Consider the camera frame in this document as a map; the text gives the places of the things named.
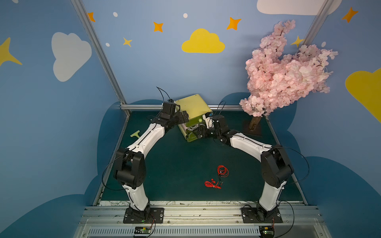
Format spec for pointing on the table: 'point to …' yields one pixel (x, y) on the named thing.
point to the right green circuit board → (266, 231)
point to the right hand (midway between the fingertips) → (199, 128)
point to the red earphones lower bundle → (208, 184)
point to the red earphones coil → (222, 171)
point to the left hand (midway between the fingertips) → (182, 114)
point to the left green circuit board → (142, 230)
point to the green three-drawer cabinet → (195, 108)
